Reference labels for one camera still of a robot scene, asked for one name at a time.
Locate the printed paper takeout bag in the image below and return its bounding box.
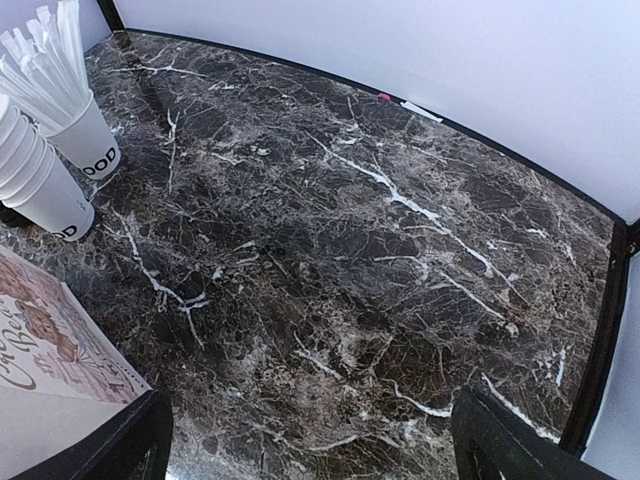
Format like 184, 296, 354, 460
1, 249, 150, 479

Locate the black left corner post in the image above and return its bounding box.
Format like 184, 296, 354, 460
97, 0, 125, 32

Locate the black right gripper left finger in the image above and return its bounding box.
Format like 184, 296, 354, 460
49, 388, 175, 480

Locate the stack of white paper cups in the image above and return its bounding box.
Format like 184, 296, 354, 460
1, 95, 95, 242

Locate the white cup holding straws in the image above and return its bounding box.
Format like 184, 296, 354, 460
38, 91, 121, 180

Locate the bundle of wrapped white straws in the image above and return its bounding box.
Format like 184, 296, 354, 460
1, 1, 92, 136

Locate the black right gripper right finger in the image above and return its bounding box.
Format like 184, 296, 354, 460
451, 387, 639, 479

